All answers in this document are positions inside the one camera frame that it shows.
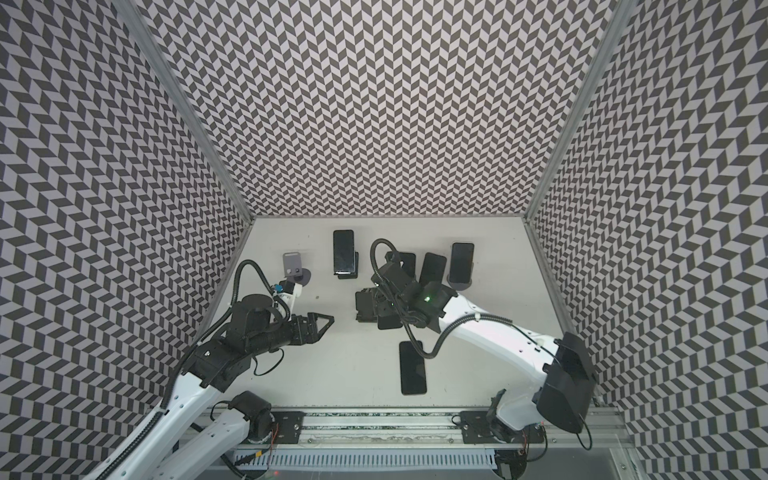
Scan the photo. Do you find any grey round-base phone stand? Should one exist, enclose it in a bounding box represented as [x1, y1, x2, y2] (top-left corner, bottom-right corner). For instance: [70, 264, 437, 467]
[282, 252, 311, 286]

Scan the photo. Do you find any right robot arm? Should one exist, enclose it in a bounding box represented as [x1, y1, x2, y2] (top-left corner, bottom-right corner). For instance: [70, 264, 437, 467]
[355, 261, 597, 439]

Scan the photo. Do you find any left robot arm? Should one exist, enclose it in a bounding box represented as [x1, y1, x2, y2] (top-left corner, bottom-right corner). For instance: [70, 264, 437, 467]
[87, 290, 334, 479]

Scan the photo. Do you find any white ribbed vent strip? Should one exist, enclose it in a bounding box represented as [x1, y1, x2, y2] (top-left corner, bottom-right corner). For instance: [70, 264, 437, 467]
[233, 449, 497, 472]

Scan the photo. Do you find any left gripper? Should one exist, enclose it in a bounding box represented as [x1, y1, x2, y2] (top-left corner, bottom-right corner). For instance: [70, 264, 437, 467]
[247, 313, 336, 359]

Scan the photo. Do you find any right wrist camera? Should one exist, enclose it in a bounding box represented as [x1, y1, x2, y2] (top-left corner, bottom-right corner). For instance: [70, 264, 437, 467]
[371, 262, 402, 285]

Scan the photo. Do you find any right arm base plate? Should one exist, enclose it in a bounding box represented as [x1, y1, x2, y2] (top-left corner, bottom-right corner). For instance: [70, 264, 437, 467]
[452, 410, 545, 445]

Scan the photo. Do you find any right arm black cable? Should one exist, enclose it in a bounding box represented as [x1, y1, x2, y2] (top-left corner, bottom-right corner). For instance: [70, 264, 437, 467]
[369, 237, 595, 451]

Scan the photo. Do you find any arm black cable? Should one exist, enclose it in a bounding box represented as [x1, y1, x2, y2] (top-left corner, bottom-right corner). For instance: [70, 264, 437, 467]
[95, 259, 295, 480]
[369, 237, 595, 451]

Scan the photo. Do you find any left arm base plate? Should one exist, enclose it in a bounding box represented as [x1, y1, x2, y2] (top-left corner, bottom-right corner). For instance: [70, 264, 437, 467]
[219, 410, 306, 445]

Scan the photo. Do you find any black phone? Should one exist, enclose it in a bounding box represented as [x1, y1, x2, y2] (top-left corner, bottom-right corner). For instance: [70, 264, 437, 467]
[398, 341, 427, 396]
[398, 252, 416, 278]
[377, 313, 403, 330]
[448, 242, 475, 284]
[419, 252, 447, 287]
[333, 230, 356, 274]

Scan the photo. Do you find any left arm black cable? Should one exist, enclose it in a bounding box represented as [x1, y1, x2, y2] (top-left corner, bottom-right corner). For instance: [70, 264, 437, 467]
[95, 259, 295, 480]

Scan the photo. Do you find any aluminium front rail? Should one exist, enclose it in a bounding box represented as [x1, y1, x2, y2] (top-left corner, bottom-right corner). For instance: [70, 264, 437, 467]
[128, 406, 637, 452]

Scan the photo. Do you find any grey round stand far right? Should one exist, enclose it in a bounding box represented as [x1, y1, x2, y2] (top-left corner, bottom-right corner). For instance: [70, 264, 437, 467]
[447, 278, 472, 292]

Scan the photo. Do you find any black rectangular phone stand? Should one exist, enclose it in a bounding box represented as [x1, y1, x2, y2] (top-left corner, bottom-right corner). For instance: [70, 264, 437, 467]
[335, 252, 360, 280]

